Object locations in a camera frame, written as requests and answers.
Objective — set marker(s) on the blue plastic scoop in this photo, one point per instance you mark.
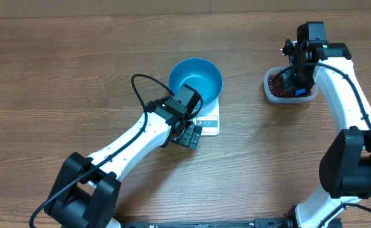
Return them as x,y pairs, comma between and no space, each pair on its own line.
301,92

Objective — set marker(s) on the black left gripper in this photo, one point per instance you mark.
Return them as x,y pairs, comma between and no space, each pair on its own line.
190,139

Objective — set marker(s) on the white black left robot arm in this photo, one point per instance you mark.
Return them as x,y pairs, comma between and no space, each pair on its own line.
86,189

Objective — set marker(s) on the clear plastic container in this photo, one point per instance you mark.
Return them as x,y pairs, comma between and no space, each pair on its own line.
284,101

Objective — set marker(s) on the teal plastic bowl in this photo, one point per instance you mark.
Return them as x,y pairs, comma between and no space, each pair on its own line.
201,75

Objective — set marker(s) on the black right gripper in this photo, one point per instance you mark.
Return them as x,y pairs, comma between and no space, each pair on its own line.
290,83

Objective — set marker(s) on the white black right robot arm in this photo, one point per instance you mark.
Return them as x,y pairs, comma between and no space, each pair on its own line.
345,169

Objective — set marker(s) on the white digital kitchen scale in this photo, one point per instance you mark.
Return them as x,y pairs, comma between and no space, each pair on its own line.
208,119

